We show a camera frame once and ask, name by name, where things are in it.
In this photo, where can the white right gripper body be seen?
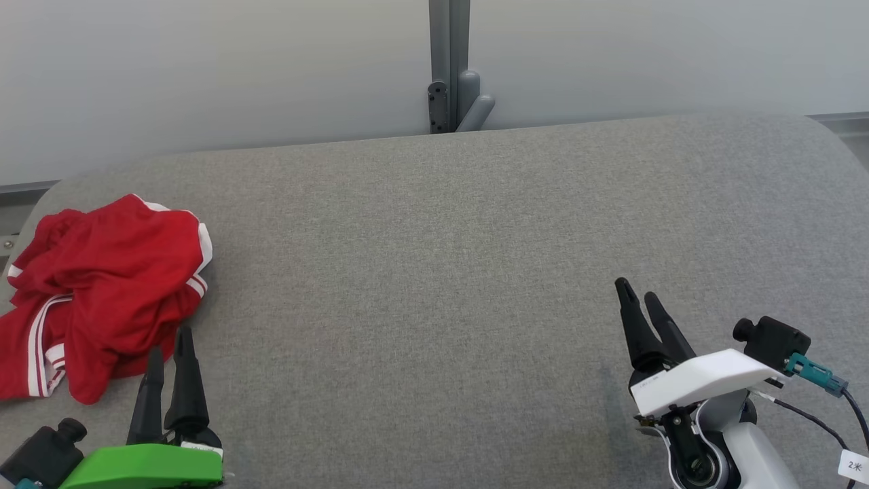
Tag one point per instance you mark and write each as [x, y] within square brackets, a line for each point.
[706, 380]

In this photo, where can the red shorts with black lettering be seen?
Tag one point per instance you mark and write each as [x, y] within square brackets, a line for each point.
[115, 238]

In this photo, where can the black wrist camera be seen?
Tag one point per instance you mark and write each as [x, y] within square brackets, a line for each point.
[41, 451]
[774, 343]

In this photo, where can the grey metal upright post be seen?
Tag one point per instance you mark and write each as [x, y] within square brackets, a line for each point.
[448, 41]

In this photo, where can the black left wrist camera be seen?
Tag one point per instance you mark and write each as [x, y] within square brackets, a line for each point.
[41, 451]

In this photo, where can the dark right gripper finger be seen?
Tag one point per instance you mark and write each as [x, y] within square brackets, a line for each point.
[641, 333]
[669, 329]

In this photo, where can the grey rounded support foot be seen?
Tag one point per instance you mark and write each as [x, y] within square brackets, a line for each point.
[475, 109]

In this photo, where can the teal left camera connector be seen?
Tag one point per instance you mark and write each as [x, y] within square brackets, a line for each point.
[26, 484]

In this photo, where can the red shorts with striped trim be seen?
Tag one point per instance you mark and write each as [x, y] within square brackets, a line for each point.
[102, 353]

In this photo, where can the black hinge bracket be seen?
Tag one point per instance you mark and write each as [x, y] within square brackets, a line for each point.
[438, 105]

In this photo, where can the teal right camera connector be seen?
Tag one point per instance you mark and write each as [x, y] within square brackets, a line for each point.
[815, 373]

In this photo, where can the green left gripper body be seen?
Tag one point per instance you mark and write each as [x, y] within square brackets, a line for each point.
[149, 468]

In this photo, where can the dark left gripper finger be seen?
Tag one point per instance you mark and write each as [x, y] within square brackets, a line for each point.
[148, 407]
[187, 401]

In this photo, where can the teal camera connector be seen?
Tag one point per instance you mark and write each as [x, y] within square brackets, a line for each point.
[26, 484]
[815, 373]

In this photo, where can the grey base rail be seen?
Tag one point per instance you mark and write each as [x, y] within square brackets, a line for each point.
[27, 187]
[842, 119]

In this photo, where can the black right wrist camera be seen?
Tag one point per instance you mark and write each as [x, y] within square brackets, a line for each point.
[774, 343]

